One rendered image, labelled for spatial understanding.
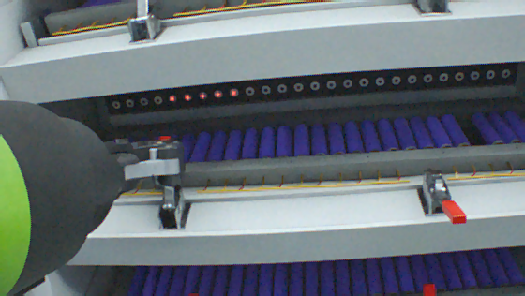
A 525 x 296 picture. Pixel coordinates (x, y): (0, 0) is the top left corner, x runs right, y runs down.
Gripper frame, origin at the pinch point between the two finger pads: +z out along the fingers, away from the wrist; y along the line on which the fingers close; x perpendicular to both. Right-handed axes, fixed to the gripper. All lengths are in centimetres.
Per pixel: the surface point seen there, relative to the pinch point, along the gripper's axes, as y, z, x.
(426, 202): 25.7, 2.8, -6.7
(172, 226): 0.1, 1.7, -7.4
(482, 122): 35.4, 12.4, 0.5
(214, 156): 3.3, 9.3, -1.2
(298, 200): 12.9, 4.9, -6.0
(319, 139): 15.4, 11.1, -0.1
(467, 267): 33.9, 14.9, -18.4
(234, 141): 5.4, 11.8, 0.2
